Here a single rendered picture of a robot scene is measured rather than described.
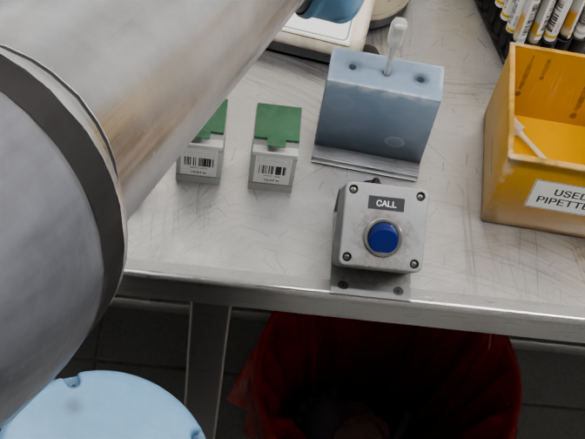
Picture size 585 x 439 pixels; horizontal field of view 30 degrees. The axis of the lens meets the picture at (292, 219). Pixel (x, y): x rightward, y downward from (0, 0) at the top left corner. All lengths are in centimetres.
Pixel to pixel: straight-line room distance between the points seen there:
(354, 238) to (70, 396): 37
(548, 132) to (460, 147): 9
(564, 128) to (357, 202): 27
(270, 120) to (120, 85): 65
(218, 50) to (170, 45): 4
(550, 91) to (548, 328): 23
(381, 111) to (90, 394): 46
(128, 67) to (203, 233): 65
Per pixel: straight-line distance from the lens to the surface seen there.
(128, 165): 30
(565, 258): 101
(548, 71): 104
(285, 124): 95
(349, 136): 100
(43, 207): 24
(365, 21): 108
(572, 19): 113
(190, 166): 97
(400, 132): 99
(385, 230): 89
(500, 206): 99
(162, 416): 60
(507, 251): 100
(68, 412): 60
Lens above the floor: 168
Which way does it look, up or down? 56 degrees down
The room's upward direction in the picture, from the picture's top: 11 degrees clockwise
